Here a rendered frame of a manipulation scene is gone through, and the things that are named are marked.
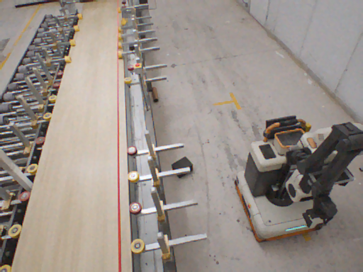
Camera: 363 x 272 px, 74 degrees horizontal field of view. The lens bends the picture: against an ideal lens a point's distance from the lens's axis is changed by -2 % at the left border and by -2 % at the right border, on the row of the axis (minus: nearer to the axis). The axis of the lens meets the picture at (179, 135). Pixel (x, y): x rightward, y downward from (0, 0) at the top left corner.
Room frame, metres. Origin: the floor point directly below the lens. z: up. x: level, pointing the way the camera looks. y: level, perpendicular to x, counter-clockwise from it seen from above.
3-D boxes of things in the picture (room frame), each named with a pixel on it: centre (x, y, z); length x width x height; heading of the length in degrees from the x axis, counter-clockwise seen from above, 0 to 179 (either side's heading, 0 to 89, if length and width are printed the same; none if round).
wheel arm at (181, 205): (0.78, 0.14, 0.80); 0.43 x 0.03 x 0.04; 95
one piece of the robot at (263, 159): (1.16, -0.86, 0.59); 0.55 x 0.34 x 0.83; 95
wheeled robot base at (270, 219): (1.07, -0.87, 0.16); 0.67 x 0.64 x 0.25; 5
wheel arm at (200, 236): (0.53, 0.12, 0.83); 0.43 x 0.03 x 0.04; 95
